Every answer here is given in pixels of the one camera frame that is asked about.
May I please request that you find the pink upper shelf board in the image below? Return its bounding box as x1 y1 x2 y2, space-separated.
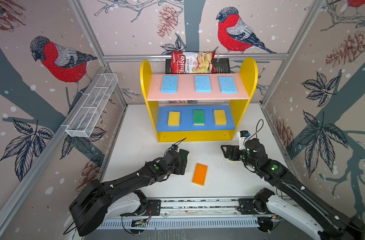
144 74 251 101

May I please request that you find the green sponge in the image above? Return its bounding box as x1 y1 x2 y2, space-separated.
193 110 205 126

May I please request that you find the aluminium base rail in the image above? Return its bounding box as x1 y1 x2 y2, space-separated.
77 196 321 232

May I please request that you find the yellow sponge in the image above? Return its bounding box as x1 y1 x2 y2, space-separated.
168 111 180 127
214 110 228 126

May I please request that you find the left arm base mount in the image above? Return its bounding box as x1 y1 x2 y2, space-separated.
119 190 161 217

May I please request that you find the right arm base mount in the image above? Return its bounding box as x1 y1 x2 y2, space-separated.
237 188 275 215

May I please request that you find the red cassava chips bag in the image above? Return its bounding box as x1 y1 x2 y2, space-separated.
171 51 216 74

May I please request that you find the yellow shelf unit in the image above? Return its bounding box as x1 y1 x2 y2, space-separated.
139 58 258 143

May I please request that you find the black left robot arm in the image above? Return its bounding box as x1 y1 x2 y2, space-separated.
69 149 189 237

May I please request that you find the light blue sponge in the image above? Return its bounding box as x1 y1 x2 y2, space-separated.
219 77 238 94
161 76 178 93
195 75 212 93

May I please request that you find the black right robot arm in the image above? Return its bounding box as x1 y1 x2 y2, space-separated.
221 139 365 240

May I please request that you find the white mesh wall tray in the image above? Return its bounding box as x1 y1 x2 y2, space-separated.
65 73 118 138

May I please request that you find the orange sponge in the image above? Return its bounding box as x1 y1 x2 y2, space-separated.
192 163 208 186

